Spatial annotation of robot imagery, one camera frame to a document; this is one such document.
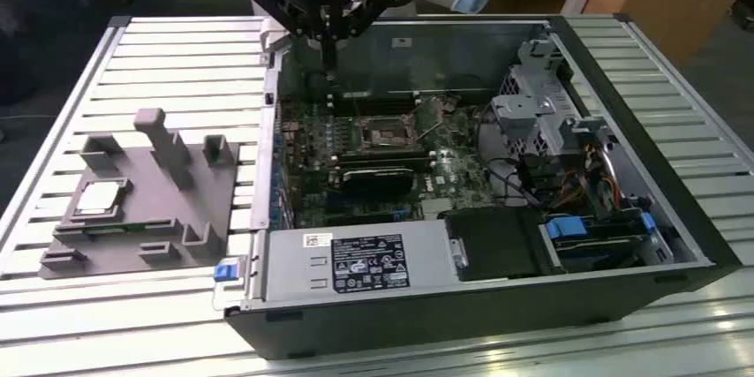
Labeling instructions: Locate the green RAM stick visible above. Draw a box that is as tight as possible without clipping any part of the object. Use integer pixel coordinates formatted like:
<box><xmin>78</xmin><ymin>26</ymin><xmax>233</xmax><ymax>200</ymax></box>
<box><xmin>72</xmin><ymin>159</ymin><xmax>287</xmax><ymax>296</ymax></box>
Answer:
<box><xmin>81</xmin><ymin>222</ymin><xmax>177</xmax><ymax>235</ymax></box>

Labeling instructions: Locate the black PC case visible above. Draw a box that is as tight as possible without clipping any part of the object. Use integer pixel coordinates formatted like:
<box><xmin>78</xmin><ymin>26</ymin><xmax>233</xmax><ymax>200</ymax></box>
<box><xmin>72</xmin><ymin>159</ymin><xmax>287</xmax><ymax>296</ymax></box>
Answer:
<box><xmin>221</xmin><ymin>12</ymin><xmax>744</xmax><ymax>360</ymax></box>

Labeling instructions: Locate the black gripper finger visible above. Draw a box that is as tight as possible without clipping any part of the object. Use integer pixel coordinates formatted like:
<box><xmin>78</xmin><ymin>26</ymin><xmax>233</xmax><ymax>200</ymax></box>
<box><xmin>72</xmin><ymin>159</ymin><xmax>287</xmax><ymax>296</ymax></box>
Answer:
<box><xmin>328</xmin><ymin>0</ymin><xmax>396</xmax><ymax>74</ymax></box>
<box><xmin>248</xmin><ymin>0</ymin><xmax>332</xmax><ymax>74</ymax></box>

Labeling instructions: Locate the blue disk carrier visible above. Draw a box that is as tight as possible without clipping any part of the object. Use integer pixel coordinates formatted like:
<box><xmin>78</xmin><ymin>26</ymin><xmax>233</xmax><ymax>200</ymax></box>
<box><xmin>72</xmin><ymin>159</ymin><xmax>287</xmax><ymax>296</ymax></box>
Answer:
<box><xmin>544</xmin><ymin>215</ymin><xmax>589</xmax><ymax>246</ymax></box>

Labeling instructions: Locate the CPU socket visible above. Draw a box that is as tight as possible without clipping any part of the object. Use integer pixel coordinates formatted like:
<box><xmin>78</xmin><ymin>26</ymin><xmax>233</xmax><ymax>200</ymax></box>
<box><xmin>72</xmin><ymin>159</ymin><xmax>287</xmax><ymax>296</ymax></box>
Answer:
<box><xmin>359</xmin><ymin>115</ymin><xmax>424</xmax><ymax>151</ymax></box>

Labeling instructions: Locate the silver CPU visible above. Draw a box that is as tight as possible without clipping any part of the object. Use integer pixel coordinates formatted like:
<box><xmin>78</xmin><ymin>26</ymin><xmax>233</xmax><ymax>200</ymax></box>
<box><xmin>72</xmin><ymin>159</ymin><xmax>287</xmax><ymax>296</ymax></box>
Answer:
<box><xmin>74</xmin><ymin>180</ymin><xmax>129</xmax><ymax>215</ymax></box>

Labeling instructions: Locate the black plastic shroud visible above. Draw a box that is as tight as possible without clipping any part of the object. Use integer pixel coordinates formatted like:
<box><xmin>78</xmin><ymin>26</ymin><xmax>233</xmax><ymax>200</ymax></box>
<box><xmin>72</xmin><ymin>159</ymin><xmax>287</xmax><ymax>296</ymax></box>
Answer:
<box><xmin>440</xmin><ymin>207</ymin><xmax>568</xmax><ymax>282</ymax></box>

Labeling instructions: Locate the black cable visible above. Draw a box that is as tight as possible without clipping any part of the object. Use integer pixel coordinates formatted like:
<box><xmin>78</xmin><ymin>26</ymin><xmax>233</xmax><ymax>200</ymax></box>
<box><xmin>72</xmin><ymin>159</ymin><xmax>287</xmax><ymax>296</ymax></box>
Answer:
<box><xmin>481</xmin><ymin>155</ymin><xmax>552</xmax><ymax>211</ymax></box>

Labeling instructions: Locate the silver chipset heatsink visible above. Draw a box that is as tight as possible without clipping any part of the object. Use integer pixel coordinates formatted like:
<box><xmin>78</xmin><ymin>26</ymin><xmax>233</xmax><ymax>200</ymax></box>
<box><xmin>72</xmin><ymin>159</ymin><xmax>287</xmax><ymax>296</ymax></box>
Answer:
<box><xmin>421</xmin><ymin>199</ymin><xmax>452</xmax><ymax>220</ymax></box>

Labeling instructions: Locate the yellow wire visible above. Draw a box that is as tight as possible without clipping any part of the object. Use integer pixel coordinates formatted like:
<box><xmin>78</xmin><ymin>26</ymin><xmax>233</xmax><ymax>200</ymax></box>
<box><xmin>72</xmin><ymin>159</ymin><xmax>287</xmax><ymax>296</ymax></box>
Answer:
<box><xmin>551</xmin><ymin>180</ymin><xmax>589</xmax><ymax>213</ymax></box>

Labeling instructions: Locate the metal socket cover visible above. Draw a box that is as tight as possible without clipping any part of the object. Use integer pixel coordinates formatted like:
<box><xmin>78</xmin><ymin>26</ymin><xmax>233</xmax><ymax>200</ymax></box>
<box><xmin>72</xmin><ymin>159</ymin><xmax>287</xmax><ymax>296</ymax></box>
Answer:
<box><xmin>409</xmin><ymin>94</ymin><xmax>459</xmax><ymax>140</ymax></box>

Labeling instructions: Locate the black RAM slot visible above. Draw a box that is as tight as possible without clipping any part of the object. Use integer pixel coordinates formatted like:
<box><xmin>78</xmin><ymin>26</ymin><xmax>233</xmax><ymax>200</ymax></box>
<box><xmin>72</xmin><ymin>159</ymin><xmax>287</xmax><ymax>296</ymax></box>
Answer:
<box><xmin>331</xmin><ymin>95</ymin><xmax>416</xmax><ymax>103</ymax></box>
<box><xmin>333</xmin><ymin>106</ymin><xmax>419</xmax><ymax>115</ymax></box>
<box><xmin>329</xmin><ymin>90</ymin><xmax>415</xmax><ymax>98</ymax></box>
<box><xmin>332</xmin><ymin>101</ymin><xmax>417</xmax><ymax>109</ymax></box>

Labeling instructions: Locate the grey parts rack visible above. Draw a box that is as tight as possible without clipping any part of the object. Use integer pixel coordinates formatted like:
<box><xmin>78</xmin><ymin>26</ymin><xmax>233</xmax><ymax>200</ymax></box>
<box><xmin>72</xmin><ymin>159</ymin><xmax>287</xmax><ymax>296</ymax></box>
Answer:
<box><xmin>34</xmin><ymin>107</ymin><xmax>244</xmax><ymax>281</ymax></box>

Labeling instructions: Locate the wooden cabinet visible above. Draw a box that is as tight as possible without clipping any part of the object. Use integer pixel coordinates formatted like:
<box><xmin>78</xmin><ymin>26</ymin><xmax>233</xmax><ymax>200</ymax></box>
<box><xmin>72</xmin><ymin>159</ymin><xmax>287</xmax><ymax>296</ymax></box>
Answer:
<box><xmin>617</xmin><ymin>0</ymin><xmax>754</xmax><ymax>68</ymax></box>

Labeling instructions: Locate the orange wire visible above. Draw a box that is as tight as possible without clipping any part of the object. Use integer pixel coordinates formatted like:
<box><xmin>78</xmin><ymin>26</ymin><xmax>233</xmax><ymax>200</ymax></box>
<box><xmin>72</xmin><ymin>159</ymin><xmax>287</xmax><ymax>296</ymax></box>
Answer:
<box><xmin>591</xmin><ymin>171</ymin><xmax>625</xmax><ymax>201</ymax></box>

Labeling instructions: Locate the green motherboard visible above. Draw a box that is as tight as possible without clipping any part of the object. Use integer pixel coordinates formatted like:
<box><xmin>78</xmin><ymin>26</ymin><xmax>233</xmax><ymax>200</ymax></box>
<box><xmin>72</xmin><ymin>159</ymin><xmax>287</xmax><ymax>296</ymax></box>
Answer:
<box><xmin>270</xmin><ymin>93</ymin><xmax>535</xmax><ymax>229</ymax></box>

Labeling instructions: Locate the silver power supply unit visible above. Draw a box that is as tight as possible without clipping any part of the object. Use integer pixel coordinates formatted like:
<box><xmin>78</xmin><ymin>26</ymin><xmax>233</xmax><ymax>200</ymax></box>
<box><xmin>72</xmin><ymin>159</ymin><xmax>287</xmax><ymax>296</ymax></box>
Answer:
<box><xmin>257</xmin><ymin>219</ymin><xmax>459</xmax><ymax>304</ymax></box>

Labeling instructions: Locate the black graphics card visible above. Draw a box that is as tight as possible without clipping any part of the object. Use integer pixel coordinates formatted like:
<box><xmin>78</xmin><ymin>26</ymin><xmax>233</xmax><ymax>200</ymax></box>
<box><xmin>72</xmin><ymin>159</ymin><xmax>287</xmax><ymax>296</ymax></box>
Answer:
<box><xmin>339</xmin><ymin>166</ymin><xmax>417</xmax><ymax>198</ymax></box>

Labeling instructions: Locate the silver metal drive cage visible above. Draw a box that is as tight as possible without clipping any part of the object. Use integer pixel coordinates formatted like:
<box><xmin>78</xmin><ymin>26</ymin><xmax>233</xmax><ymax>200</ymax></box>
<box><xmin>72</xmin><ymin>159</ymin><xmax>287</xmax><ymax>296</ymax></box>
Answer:
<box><xmin>488</xmin><ymin>38</ymin><xmax>619</xmax><ymax>164</ymax></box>

